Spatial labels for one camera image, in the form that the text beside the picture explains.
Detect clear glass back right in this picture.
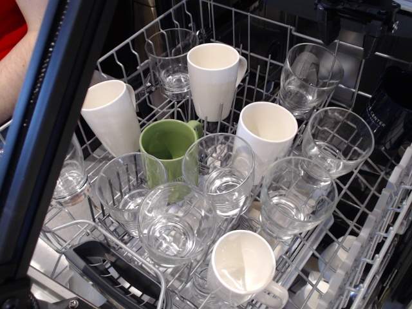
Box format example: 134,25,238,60
277,42,344,119

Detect clear glass front left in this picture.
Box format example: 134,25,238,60
96,153,167,236

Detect white mug centre right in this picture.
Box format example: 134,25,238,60
236,102,298,185

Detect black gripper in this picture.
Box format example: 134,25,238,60
314,1,401,59

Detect green ceramic mug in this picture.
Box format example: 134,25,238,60
139,119,207,207

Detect clear glass far left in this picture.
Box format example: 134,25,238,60
52,135,89,207

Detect white mug front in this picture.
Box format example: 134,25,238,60
207,230,288,308

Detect clear glass front centre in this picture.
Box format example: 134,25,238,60
137,182,218,267

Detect black rack handle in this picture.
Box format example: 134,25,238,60
65,241,161,308

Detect clear glass back left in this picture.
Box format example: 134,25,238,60
145,28,199,101

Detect person forearm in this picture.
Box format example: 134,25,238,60
1,25,40,124

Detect clear glass front right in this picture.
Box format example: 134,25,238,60
259,156,338,241

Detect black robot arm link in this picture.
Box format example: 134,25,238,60
1,1,117,282

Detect tall white mug left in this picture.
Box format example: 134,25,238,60
81,80,141,157

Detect black mug with text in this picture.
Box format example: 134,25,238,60
360,66,411,150

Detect red shirt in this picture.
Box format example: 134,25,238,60
1,0,28,60

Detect white mug back centre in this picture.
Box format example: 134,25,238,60
187,43,247,122

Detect clear glass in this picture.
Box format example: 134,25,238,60
52,135,89,207
96,153,167,236
182,133,255,217
277,42,344,119
137,182,218,267
301,107,375,179
259,156,338,241
145,28,199,101

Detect grey wire dishwasher rack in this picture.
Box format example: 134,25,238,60
28,1,411,308

